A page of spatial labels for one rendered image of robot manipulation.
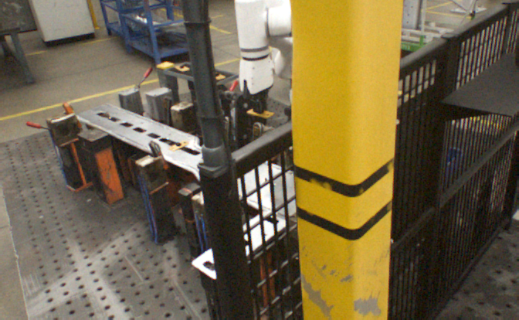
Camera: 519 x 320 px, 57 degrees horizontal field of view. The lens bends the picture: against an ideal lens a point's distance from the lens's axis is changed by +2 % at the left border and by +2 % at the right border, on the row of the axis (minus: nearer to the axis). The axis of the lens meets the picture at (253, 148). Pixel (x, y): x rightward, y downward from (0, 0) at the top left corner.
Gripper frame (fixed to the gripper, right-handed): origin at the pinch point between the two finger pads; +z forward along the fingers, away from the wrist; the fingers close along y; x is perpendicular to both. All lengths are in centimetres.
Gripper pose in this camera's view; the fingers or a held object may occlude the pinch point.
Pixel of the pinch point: (259, 105)
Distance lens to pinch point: 142.5
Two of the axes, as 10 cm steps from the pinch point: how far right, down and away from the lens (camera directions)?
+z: 0.9, 8.8, 4.6
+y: -6.9, 3.9, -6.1
